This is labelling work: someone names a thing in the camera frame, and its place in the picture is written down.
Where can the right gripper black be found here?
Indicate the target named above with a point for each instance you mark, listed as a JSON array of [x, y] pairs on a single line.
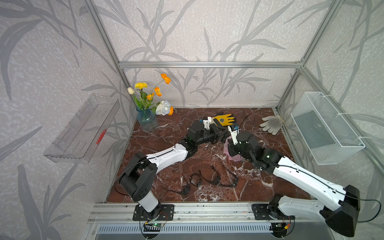
[[231, 149]]

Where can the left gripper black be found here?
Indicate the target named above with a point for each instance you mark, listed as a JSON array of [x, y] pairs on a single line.
[[215, 132]]

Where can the pink fluffy cloth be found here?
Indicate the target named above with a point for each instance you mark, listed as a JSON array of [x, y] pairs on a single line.
[[230, 151]]

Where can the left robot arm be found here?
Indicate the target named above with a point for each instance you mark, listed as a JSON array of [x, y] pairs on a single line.
[[138, 177]]

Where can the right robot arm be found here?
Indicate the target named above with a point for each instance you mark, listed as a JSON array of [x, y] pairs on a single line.
[[335, 205]]

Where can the yellow black work glove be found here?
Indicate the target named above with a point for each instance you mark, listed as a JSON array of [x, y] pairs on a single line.
[[225, 119]]

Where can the white knit glove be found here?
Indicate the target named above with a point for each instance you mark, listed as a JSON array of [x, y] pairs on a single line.
[[272, 124]]

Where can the blue glass vase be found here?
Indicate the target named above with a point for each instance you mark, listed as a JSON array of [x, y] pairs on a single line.
[[147, 120]]

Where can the artificial flower bouquet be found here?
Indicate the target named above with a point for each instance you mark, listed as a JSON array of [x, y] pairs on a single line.
[[144, 101]]

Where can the right circuit board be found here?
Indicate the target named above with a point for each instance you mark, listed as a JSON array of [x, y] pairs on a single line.
[[280, 230]]

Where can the circuit board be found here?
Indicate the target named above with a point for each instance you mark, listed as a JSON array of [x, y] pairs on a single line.
[[152, 227], [280, 230]]

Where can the left circuit board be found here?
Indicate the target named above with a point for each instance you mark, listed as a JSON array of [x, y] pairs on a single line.
[[152, 227]]

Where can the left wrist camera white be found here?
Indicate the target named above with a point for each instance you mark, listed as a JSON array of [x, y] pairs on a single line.
[[208, 122]]

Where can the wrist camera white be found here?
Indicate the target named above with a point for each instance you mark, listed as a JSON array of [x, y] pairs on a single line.
[[234, 130], [208, 122]]

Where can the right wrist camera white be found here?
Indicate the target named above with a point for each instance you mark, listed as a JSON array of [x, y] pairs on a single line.
[[234, 130]]

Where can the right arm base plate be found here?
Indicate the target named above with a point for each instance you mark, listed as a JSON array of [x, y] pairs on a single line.
[[269, 212]]

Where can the white wire mesh basket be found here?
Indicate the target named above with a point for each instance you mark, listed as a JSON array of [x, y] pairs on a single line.
[[328, 135]]

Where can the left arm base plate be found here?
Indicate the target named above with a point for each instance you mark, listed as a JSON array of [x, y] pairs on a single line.
[[162, 212]]

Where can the aluminium frame crossbar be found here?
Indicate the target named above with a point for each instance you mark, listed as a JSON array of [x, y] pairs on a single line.
[[252, 65]]

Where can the clear plastic wall tray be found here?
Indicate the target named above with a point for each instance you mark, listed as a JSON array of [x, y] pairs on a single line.
[[79, 140]]

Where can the aluminium front rail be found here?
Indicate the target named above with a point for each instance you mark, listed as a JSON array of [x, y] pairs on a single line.
[[211, 212]]

